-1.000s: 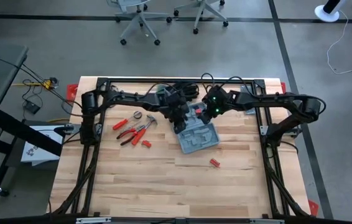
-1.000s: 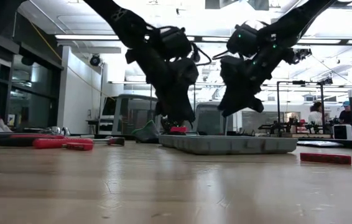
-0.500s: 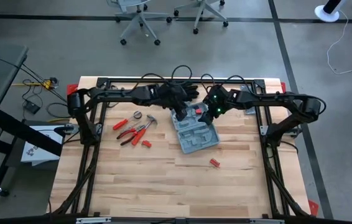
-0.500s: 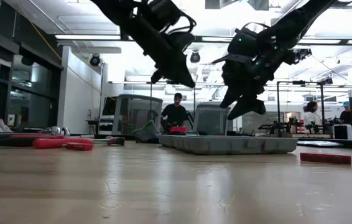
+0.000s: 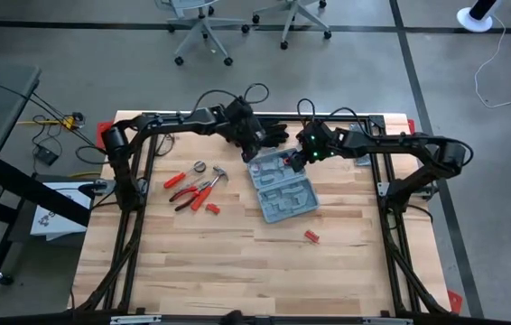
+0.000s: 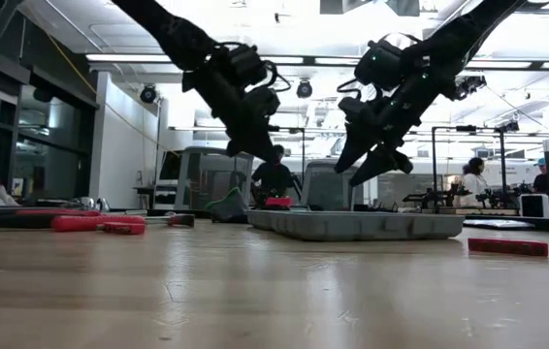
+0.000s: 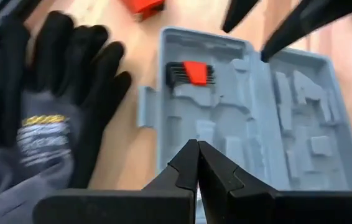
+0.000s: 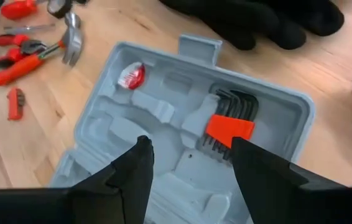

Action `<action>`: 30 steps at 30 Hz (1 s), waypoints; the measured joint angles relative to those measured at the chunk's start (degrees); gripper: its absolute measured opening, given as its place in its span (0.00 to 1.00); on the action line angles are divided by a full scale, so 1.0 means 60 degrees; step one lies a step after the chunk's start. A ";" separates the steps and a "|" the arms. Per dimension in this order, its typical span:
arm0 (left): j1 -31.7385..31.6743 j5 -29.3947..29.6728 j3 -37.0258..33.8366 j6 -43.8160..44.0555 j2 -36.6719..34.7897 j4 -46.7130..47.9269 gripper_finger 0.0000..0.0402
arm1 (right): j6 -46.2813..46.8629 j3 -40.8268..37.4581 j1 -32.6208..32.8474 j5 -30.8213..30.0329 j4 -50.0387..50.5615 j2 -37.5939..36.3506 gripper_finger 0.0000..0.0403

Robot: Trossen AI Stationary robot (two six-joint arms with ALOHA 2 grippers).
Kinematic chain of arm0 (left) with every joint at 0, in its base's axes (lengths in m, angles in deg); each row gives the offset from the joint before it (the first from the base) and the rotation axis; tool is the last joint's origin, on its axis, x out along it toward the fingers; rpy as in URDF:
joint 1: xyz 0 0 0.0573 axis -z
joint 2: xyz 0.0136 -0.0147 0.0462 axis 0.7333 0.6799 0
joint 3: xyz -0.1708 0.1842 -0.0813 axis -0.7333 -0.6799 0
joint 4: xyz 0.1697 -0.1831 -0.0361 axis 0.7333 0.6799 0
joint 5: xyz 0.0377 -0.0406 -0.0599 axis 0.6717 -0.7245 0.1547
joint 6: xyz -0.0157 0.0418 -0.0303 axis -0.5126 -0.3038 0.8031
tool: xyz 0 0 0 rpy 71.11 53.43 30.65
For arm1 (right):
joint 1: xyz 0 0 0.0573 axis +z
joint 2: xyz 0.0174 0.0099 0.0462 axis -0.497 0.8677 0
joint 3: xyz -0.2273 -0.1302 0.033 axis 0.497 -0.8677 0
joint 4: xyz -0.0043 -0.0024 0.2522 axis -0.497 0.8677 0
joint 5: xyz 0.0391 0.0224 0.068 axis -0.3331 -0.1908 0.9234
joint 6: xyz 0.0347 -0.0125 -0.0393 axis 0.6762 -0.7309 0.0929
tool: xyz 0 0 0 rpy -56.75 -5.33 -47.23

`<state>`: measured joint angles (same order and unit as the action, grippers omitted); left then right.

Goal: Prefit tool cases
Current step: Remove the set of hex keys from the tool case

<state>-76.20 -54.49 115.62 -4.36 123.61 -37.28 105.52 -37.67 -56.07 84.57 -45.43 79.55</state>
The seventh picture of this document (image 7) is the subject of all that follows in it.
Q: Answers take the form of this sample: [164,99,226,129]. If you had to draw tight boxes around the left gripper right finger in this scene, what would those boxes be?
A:
[197,140,352,224]

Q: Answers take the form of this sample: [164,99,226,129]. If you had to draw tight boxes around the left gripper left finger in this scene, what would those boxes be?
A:
[32,139,200,224]

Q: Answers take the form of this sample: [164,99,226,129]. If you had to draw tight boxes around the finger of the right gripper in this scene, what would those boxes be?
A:
[221,0,261,34]
[260,0,352,63]

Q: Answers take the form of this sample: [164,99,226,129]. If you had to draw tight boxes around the red hex key set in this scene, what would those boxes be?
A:
[165,60,216,87]

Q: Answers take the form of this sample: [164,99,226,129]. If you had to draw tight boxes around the grey plastic tool case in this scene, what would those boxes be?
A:
[137,26,352,224]

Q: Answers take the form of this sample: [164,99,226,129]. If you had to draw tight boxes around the red tape measure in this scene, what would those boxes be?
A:
[121,0,166,22]

